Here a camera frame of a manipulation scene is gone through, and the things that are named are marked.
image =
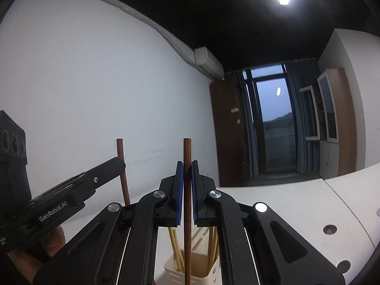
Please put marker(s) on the person's left hand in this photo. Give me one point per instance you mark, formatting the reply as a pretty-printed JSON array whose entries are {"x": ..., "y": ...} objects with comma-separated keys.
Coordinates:
[{"x": 55, "y": 240}]

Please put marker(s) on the open white window sash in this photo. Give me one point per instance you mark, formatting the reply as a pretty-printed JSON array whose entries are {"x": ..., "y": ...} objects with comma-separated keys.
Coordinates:
[{"x": 311, "y": 115}]

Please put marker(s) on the wooden cabinet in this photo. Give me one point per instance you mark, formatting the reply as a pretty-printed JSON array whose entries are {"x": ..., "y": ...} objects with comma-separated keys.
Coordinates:
[{"x": 344, "y": 124}]

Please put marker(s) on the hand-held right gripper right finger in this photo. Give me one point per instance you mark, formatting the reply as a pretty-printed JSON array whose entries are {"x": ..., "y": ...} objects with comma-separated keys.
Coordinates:
[{"x": 194, "y": 196}]

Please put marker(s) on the grey blue curtain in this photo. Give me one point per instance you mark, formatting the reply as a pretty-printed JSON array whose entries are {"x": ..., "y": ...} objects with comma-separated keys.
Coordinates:
[
  {"x": 252, "y": 142},
  {"x": 302, "y": 154}
]

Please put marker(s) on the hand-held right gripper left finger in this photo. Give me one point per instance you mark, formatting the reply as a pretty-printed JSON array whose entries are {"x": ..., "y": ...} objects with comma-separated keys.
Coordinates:
[{"x": 179, "y": 196}]

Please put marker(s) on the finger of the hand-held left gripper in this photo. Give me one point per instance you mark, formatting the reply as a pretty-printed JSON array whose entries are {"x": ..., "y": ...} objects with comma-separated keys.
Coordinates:
[{"x": 104, "y": 173}]

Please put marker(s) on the glass balcony door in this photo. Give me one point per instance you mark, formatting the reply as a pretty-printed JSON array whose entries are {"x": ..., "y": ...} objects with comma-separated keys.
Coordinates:
[{"x": 274, "y": 118}]

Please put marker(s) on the brown wooden door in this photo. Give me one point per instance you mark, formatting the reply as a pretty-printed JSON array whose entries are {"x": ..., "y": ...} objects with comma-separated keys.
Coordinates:
[{"x": 228, "y": 136}]

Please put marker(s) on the light bamboo chopstick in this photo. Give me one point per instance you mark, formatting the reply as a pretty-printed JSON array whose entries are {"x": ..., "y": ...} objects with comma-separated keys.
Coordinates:
[
  {"x": 178, "y": 251},
  {"x": 215, "y": 248},
  {"x": 173, "y": 249}
]

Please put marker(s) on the brown wooden chopstick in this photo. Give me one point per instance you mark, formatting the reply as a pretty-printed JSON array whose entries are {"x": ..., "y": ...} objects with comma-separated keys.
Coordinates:
[
  {"x": 187, "y": 151},
  {"x": 120, "y": 148}
]

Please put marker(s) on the white air conditioner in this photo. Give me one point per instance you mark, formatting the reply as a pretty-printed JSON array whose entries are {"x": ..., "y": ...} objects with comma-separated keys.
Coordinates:
[{"x": 207, "y": 61}]

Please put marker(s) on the cream perforated utensil holder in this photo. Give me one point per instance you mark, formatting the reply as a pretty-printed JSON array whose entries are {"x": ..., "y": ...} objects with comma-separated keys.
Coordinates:
[{"x": 202, "y": 268}]

